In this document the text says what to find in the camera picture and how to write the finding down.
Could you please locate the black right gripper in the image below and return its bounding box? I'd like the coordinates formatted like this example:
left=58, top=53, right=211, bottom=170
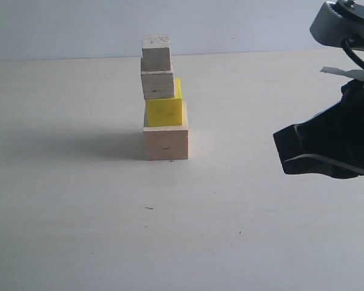
left=273, top=79, right=364, bottom=179

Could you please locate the yellow cube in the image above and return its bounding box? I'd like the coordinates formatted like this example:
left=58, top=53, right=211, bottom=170
left=145, top=78, right=183, bottom=127

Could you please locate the large pale wooden cube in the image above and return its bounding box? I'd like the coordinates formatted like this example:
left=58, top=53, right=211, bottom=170
left=143, top=101, right=190, bottom=161

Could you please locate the medium grained wooden cube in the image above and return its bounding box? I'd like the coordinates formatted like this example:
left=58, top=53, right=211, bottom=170
left=141, top=57, right=175, bottom=100

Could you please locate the smallest pale wooden cube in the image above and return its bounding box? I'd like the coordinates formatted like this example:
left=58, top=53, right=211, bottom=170
left=142, top=34, right=171, bottom=72

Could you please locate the white zip tie strip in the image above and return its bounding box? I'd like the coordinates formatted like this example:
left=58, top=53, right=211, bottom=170
left=320, top=66, right=364, bottom=83

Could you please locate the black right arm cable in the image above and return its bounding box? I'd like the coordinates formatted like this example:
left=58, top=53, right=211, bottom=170
left=341, top=38, right=364, bottom=75

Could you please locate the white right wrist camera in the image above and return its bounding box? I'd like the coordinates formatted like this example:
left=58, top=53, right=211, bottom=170
left=309, top=1, right=364, bottom=52

